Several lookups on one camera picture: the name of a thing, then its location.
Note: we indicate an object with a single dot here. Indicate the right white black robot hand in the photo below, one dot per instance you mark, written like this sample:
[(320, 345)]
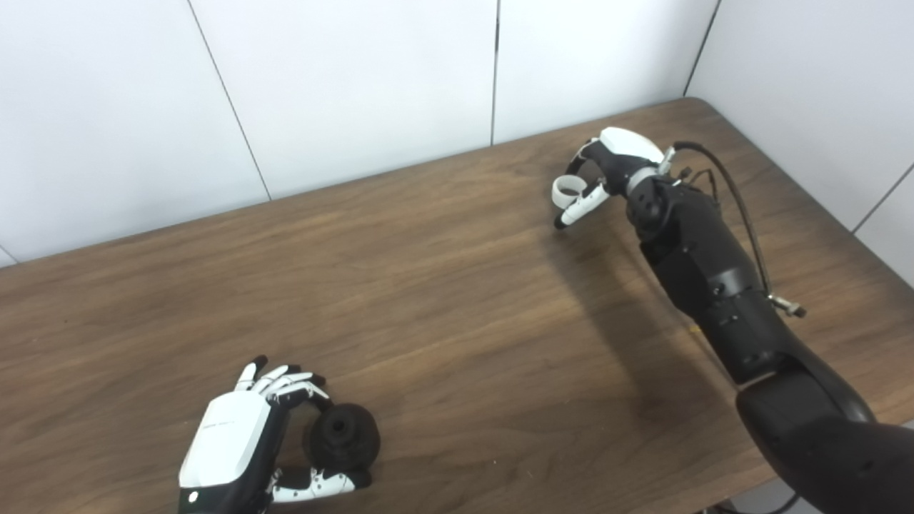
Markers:
[(628, 150)]

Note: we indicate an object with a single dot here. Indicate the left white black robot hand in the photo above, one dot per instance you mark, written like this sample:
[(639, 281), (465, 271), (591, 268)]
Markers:
[(228, 442)]

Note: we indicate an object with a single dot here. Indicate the round black part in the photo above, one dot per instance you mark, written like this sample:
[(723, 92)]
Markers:
[(343, 435)]

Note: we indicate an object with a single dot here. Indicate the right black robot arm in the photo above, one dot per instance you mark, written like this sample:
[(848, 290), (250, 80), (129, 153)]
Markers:
[(714, 257)]

